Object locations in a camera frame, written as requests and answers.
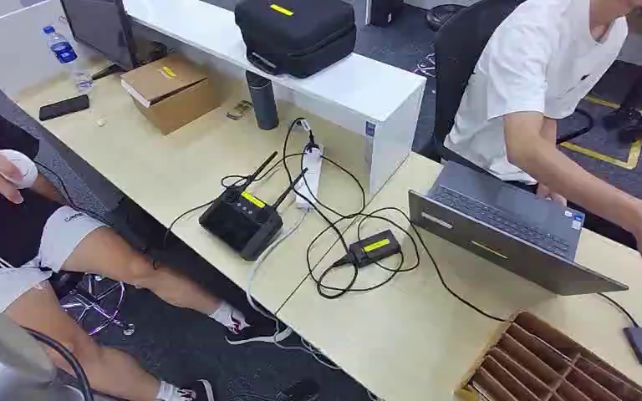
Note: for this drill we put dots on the black phone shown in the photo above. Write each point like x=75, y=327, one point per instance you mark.
x=64, y=107

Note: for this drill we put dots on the chrome stool base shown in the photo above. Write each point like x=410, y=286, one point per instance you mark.
x=96, y=304

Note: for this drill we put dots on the black office chair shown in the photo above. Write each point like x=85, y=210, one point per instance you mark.
x=456, y=55

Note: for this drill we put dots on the white round object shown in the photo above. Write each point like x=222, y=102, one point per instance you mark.
x=22, y=166

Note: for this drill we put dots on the white power strip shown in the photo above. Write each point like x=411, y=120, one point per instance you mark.
x=310, y=180

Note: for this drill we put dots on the small key bunch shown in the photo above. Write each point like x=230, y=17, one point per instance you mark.
x=239, y=109

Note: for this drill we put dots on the seated person in shorts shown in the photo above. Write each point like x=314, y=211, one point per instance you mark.
x=105, y=254

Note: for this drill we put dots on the black monitor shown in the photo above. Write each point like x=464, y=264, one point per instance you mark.
x=96, y=27

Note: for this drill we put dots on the person in white shirt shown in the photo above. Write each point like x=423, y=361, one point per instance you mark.
x=537, y=66

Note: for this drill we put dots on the grey desk partition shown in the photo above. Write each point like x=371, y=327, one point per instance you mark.
x=77, y=180

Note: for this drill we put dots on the dark grey tumbler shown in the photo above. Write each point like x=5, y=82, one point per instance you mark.
x=263, y=102

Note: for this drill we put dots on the black carrying case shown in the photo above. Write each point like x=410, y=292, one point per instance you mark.
x=293, y=33

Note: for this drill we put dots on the clear water bottle blue cap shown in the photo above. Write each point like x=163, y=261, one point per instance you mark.
x=62, y=50

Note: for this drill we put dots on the white desk shelf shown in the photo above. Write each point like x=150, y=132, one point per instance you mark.
x=354, y=88

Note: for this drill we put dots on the black round bin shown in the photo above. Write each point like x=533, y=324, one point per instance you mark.
x=444, y=15

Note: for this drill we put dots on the grey laptop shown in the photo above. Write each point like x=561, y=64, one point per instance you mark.
x=509, y=243

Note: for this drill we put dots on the brown cardboard box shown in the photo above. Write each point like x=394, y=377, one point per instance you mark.
x=171, y=88

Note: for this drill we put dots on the black charger with yellow label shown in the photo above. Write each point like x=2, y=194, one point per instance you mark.
x=373, y=249

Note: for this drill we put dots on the person in dark trousers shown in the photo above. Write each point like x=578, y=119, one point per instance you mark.
x=639, y=91

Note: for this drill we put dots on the black remote controller with antennas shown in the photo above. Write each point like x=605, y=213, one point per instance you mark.
x=241, y=221

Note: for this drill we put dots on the wooden slotted card box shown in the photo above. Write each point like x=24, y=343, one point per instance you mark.
x=542, y=360

